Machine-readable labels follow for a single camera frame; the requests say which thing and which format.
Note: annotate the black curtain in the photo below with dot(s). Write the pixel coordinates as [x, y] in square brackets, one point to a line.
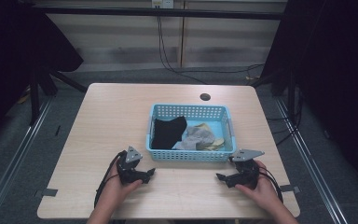
[9, 62]
[332, 77]

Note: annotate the black metal stand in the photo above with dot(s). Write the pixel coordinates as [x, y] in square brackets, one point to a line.
[35, 93]

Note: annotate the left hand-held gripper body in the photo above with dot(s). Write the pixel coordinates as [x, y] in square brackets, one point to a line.
[130, 165]

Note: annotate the grey tape strip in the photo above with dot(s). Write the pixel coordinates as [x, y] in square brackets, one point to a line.
[49, 192]
[289, 188]

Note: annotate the white wall socket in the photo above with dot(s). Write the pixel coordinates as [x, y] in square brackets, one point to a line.
[162, 3]

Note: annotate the small black floor piece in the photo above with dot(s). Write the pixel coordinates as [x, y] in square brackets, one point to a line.
[57, 130]

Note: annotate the person's right hand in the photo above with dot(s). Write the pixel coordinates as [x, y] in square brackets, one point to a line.
[262, 188]

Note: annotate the grey sock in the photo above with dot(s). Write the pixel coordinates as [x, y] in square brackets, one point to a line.
[197, 138]

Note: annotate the light blue plastic basket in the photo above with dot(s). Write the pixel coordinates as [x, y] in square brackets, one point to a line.
[219, 124]

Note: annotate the black sock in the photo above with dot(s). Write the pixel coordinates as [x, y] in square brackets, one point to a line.
[167, 132]

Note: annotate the pale yellow sock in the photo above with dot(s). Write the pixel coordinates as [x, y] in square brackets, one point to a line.
[217, 143]

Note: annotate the person's left hand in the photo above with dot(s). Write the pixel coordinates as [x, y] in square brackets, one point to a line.
[118, 186]

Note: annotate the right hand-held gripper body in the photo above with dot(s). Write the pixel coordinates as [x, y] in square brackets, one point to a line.
[245, 169]

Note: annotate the black horizontal bar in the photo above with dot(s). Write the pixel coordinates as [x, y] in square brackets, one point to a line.
[136, 12]

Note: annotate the metal floor rail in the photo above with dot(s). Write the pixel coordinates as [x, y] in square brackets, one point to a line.
[15, 155]
[310, 161]

